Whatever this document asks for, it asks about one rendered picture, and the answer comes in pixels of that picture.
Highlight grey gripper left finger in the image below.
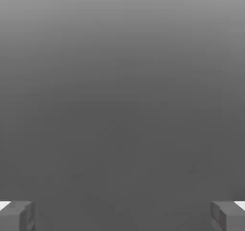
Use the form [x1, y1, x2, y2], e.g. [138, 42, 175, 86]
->
[0, 200, 36, 231]

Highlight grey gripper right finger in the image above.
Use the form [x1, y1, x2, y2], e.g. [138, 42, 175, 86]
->
[210, 200, 245, 231]

